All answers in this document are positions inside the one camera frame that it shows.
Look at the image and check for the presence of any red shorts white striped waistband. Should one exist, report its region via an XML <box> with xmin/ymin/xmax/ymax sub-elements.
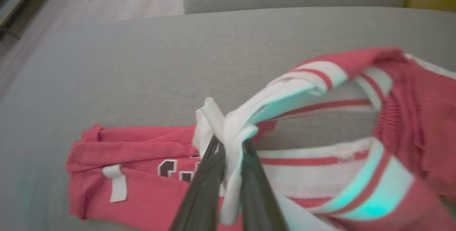
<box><xmin>192</xmin><ymin>47</ymin><xmax>456</xmax><ymax>231</ymax></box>

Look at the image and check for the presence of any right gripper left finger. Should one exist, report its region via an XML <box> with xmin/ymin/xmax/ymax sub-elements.
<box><xmin>169</xmin><ymin>136</ymin><xmax>226</xmax><ymax>231</ymax></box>

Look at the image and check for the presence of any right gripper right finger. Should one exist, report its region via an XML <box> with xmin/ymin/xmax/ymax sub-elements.
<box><xmin>239</xmin><ymin>140</ymin><xmax>288</xmax><ymax>231</ymax></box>

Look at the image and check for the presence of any large grey sofa seat cushion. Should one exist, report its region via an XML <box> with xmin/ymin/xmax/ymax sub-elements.
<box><xmin>0</xmin><ymin>7</ymin><xmax>456</xmax><ymax>231</ymax></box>

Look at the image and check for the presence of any red jersey with black letters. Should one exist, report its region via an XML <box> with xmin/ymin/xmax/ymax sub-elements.
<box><xmin>66</xmin><ymin>124</ymin><xmax>250</xmax><ymax>231</ymax></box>

